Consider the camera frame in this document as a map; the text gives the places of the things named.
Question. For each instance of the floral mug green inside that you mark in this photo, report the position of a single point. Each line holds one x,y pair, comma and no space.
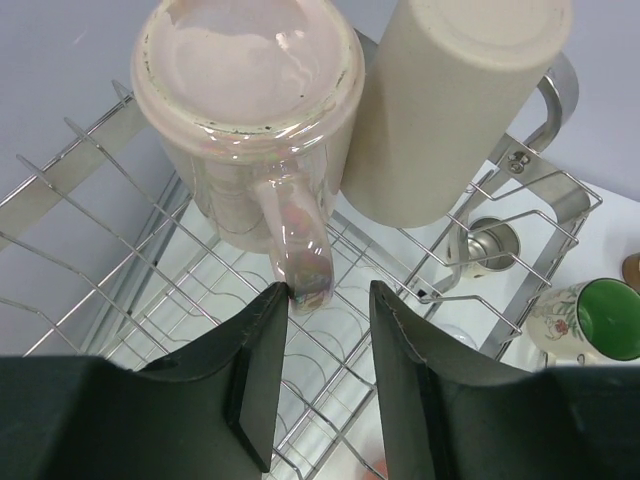
586,324

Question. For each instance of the clear glass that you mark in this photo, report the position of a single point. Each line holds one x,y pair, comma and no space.
459,334

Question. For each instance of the tall beige cup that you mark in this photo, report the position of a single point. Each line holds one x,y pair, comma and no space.
447,80

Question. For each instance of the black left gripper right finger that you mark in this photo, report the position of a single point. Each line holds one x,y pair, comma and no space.
450,412

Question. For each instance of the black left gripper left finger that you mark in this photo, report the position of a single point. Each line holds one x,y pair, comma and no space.
204,411

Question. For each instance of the steel cup with brown band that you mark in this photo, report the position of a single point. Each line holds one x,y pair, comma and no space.
492,247

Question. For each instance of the orange mug white inside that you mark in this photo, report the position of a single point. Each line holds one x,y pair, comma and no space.
378,471

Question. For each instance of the iridescent pink mug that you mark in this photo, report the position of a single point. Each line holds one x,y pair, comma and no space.
255,104

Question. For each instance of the steel cup with cork base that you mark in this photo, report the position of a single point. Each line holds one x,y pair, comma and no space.
631,271

